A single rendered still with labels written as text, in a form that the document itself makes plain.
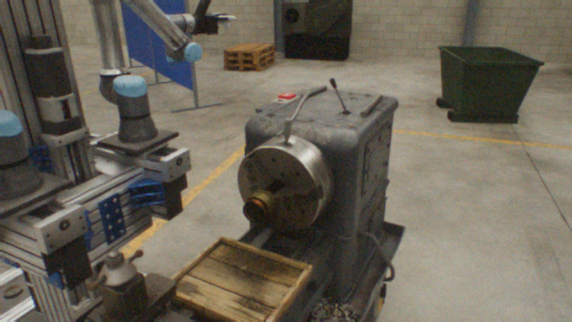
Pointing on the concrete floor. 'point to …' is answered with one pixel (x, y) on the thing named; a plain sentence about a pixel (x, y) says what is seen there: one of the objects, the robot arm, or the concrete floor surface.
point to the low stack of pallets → (248, 56)
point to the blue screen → (137, 39)
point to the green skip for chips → (484, 83)
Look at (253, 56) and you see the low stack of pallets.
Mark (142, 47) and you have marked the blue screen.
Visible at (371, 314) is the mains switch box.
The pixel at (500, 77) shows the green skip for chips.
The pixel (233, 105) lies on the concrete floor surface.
